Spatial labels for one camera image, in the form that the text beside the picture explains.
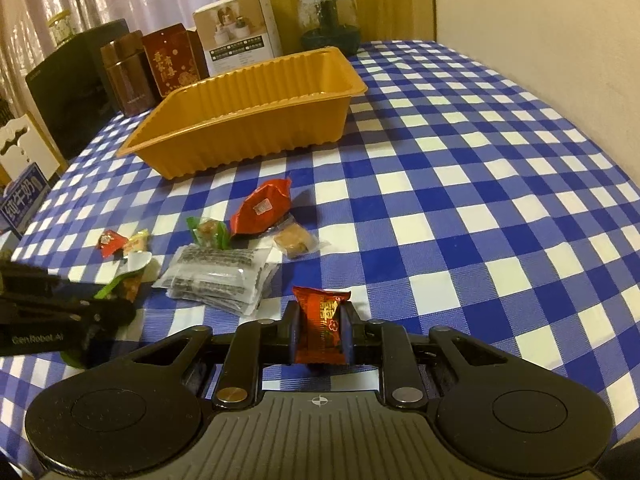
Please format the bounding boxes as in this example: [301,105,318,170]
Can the small red candy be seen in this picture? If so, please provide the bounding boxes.
[96,228,128,259]

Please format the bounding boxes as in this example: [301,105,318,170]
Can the white and green snack packet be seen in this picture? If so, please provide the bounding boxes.
[97,251,153,306]

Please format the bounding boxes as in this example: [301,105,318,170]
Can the green glass jar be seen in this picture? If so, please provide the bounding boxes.
[298,0,362,56]

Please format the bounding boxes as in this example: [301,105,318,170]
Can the clear packet with brown cake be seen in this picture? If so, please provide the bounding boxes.
[272,222,319,260]

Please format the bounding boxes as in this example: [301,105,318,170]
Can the yellow candy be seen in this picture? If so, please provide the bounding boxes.
[122,229,151,256]

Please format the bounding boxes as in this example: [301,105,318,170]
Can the blue checkered tablecloth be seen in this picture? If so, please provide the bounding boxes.
[0,39,640,480]

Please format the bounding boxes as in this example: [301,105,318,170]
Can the clear packet of dark snacks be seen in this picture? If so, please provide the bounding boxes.
[167,260,281,317]
[151,244,265,307]

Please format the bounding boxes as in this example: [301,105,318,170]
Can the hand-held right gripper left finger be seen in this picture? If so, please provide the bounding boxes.
[117,301,302,409]

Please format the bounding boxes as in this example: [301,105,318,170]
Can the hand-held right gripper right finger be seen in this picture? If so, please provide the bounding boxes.
[340,302,516,409]

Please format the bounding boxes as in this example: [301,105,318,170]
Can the small red snack packet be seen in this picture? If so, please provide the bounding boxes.
[291,285,352,366]

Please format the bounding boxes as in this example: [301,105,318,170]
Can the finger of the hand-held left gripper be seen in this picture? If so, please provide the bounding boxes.
[0,296,137,367]
[0,259,69,297]

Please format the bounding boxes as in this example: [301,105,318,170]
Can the blue milk carton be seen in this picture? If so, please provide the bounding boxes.
[0,162,51,238]

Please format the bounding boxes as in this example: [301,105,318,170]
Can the white cardboard box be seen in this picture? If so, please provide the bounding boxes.
[193,0,284,78]

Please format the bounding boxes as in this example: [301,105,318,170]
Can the white carved wooden panel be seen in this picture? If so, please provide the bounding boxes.
[0,112,61,186]

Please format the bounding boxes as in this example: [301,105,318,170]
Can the large red snack packet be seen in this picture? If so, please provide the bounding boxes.
[229,176,293,240]

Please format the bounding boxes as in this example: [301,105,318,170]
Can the black box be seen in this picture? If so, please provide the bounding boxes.
[25,19,132,161]

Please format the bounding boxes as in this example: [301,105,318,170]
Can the orange plastic tray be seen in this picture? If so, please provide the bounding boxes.
[116,46,369,179]

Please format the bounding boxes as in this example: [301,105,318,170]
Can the green candy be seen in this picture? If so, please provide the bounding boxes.
[186,216,232,251]

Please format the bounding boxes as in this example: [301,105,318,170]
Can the small white jar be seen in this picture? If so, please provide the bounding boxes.
[47,10,73,45]

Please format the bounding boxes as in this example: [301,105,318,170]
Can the brown cylindrical canister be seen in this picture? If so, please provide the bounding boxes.
[100,31,152,116]

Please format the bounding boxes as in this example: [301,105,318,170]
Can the dark red tin box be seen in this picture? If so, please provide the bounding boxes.
[141,23,208,99]

